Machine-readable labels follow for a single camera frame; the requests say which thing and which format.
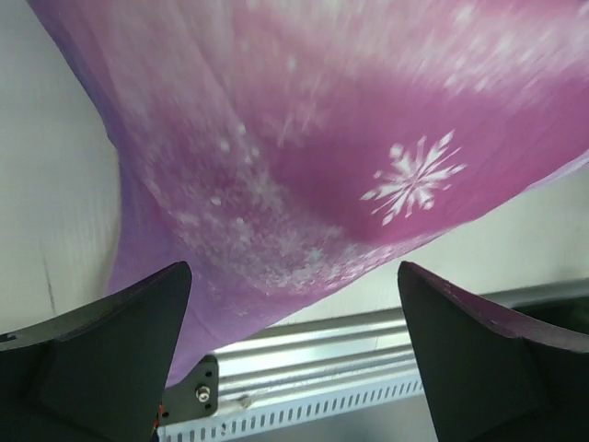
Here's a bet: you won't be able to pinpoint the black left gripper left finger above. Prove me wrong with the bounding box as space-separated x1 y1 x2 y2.
1 262 191 441

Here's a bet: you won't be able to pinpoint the white slotted cable duct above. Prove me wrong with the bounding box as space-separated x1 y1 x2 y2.
158 376 423 442

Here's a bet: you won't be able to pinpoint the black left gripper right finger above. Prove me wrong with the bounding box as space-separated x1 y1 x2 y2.
398 262 588 441

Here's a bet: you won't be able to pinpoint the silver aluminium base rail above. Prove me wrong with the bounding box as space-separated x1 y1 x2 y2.
214 283 589 406

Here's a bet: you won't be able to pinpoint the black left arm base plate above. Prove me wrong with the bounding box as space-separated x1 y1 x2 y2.
155 355 219 429

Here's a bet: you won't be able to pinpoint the purple Elsa print pillowcase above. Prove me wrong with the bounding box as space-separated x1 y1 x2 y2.
30 0 588 385

